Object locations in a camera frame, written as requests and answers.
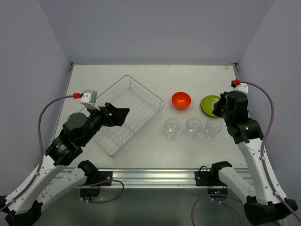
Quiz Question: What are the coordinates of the green plate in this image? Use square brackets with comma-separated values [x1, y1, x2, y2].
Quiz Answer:
[200, 95, 220, 118]

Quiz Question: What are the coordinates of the clear glass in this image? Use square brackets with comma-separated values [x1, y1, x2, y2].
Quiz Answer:
[211, 98, 219, 111]
[164, 118, 181, 139]
[203, 120, 222, 138]
[186, 118, 203, 138]

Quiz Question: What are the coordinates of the clear glass front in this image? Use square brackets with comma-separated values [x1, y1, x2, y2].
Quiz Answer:
[186, 118, 203, 138]

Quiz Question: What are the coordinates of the orange bowl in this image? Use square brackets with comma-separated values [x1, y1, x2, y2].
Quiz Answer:
[171, 92, 191, 110]

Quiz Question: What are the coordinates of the clear glass back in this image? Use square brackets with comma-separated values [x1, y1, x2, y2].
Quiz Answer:
[211, 98, 219, 111]

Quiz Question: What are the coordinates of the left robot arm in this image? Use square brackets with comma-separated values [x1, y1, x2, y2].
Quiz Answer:
[0, 103, 130, 226]

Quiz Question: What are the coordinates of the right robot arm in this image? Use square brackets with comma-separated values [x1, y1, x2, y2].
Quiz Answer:
[210, 91, 298, 226]

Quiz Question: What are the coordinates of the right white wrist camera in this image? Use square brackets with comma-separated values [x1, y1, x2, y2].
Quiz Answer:
[233, 83, 249, 95]

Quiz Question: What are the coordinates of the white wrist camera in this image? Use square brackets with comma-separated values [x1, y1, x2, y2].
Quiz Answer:
[80, 90, 99, 110]
[233, 83, 249, 95]

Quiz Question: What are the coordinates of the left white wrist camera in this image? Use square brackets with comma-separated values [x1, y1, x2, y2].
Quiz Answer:
[80, 90, 99, 110]

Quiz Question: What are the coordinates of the clear wire dish rack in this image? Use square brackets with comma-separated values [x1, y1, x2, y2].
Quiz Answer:
[85, 75, 165, 157]

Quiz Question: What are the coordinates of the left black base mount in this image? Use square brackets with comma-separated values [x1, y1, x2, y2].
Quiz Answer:
[79, 171, 112, 200]

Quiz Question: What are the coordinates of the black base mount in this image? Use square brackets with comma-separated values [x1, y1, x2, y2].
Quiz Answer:
[195, 165, 228, 199]
[79, 171, 112, 200]

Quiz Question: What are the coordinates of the aluminium mounting rail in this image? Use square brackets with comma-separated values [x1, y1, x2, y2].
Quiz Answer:
[29, 167, 279, 189]

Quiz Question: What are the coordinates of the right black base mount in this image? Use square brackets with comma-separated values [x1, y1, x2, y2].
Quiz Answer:
[195, 165, 228, 199]

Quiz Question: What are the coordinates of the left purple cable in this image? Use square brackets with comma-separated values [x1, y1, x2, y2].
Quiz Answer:
[0, 93, 125, 212]

